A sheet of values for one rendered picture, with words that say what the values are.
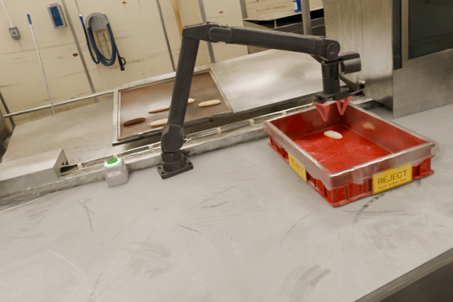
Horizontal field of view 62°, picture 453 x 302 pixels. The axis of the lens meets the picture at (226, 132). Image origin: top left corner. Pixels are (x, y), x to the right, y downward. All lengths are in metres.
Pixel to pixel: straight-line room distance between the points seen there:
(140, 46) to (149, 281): 4.39
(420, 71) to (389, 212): 0.67
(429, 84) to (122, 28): 4.14
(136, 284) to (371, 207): 0.61
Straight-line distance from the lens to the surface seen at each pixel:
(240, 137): 1.46
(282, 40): 1.25
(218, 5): 4.90
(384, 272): 0.89
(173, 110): 1.28
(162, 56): 5.18
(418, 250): 0.94
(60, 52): 5.28
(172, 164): 1.34
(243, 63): 2.09
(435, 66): 1.59
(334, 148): 1.34
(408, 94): 1.55
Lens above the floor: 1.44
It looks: 23 degrees down
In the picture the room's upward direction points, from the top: 12 degrees counter-clockwise
